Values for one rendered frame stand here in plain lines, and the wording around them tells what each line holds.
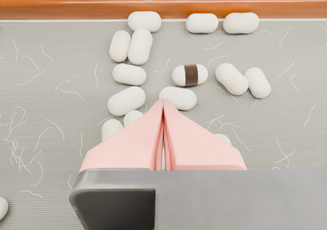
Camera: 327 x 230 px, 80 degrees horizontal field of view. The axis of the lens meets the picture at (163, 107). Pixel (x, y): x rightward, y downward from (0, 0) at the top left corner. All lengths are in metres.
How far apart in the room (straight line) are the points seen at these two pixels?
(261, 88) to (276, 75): 0.04
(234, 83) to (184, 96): 0.05
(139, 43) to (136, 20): 0.03
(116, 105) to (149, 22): 0.09
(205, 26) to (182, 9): 0.03
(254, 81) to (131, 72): 0.12
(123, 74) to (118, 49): 0.03
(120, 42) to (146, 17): 0.04
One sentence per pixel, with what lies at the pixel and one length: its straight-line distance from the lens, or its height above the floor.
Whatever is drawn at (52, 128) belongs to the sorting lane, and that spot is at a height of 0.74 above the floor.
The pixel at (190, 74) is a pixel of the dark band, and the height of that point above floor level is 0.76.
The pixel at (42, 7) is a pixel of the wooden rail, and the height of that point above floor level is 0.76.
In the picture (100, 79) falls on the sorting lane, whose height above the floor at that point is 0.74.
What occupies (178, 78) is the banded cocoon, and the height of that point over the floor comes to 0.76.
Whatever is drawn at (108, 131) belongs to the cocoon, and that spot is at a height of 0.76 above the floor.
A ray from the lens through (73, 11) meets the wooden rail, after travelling 0.25.
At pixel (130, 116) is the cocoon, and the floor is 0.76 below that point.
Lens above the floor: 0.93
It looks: 78 degrees down
